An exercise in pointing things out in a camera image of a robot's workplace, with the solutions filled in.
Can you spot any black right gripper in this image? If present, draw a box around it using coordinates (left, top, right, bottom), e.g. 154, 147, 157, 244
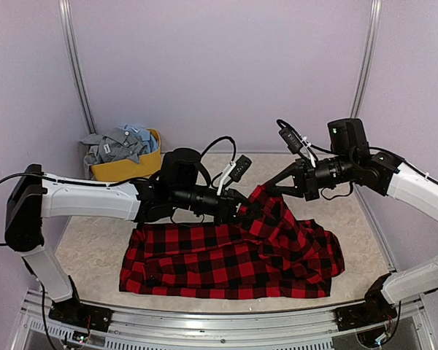
266, 152, 357, 201

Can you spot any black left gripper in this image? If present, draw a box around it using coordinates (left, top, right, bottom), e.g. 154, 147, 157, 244
172, 184, 264, 227

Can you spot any red black plaid shirt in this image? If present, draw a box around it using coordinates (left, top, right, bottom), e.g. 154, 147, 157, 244
119, 185, 345, 300

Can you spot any yellow plastic basket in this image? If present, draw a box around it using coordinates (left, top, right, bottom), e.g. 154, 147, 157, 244
91, 128, 161, 182

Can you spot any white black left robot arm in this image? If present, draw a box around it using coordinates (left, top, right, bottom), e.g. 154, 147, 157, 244
4, 148, 248, 324

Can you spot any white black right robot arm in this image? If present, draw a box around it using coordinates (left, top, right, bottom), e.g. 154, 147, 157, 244
265, 118, 438, 329

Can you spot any light blue shirt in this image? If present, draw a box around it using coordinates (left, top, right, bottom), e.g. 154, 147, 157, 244
121, 125, 159, 155

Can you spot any grey button shirt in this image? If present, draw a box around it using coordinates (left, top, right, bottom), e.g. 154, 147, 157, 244
80, 127, 148, 179

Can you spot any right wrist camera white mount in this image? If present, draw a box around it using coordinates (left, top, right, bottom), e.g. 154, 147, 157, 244
276, 119, 320, 168

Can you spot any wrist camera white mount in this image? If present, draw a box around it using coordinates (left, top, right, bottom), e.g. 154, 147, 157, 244
276, 119, 320, 168
216, 155, 252, 195

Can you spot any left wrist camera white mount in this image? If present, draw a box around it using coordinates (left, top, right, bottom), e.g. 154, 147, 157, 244
216, 155, 252, 195

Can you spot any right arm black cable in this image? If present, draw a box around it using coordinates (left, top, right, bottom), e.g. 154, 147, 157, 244
320, 182, 355, 201

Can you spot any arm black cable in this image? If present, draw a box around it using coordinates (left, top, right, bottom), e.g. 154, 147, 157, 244
199, 136, 238, 165
320, 182, 355, 201

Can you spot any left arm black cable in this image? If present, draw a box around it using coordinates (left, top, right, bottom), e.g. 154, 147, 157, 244
199, 136, 238, 165

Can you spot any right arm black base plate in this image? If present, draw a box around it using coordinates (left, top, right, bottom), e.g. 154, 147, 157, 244
334, 303, 397, 332

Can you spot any aluminium front frame rail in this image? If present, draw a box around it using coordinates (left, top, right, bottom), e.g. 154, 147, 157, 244
7, 290, 435, 349

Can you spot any right aluminium corner post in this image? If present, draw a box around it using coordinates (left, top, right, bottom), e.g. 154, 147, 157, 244
350, 0, 383, 118

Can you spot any aluminium corner post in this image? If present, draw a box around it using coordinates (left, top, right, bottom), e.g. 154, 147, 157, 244
58, 0, 97, 133
350, 0, 383, 118

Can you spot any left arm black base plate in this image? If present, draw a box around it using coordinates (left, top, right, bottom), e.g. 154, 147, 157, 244
48, 304, 113, 333

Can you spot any left aluminium corner post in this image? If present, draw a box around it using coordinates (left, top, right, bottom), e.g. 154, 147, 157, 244
58, 0, 97, 133

